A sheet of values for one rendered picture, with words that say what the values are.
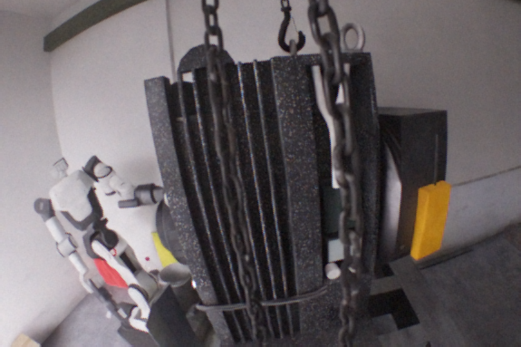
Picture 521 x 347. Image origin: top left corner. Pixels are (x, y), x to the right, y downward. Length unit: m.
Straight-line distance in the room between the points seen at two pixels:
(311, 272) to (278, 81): 0.41
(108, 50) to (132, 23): 0.31
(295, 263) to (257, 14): 1.54
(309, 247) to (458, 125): 1.85
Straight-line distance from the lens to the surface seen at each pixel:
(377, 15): 1.86
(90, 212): 1.42
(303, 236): 0.49
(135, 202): 0.98
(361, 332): 0.76
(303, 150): 0.43
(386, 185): 0.54
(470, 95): 2.27
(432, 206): 0.50
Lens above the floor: 1.53
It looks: 11 degrees down
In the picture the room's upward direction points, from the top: 8 degrees counter-clockwise
